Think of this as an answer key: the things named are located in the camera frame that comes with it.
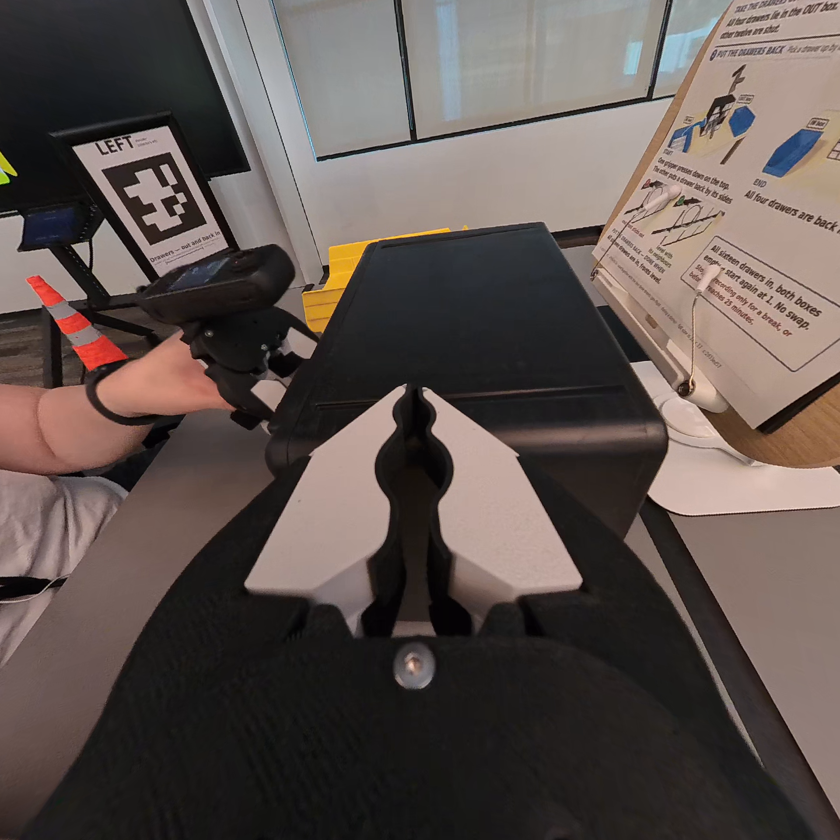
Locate small blue screen on stand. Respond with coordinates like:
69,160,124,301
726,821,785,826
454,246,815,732
16,200,168,389

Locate person's left forearm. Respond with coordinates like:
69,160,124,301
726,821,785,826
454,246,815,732
0,382,147,476

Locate person's white shirt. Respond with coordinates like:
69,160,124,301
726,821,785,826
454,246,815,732
0,469,130,667

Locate black wrist strap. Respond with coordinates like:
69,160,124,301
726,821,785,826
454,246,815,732
84,363,161,427

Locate black wall screen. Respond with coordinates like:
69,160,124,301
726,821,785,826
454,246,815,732
0,0,252,216

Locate person's left hand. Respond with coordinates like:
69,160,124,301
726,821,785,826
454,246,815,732
105,330,237,421

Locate black belt strap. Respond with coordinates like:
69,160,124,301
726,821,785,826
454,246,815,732
0,575,68,602

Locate instruction sheet on wooden stand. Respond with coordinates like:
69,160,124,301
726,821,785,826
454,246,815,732
592,0,840,471

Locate printed instruction sheet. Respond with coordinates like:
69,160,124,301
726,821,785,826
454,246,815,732
591,0,840,431

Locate white cable with plug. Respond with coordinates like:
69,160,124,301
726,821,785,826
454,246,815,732
676,266,726,398

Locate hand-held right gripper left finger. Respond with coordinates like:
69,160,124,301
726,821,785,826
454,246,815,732
244,385,414,636

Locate window with white blinds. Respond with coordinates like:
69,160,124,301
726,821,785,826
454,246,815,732
270,0,731,163

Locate black drawer cabinet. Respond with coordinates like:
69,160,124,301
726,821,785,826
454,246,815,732
266,222,670,542

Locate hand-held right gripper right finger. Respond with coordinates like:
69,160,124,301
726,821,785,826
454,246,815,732
423,387,583,634

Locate white board stand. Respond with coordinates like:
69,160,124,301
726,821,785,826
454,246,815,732
629,360,840,517

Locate orange traffic cone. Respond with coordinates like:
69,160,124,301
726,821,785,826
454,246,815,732
25,274,130,373

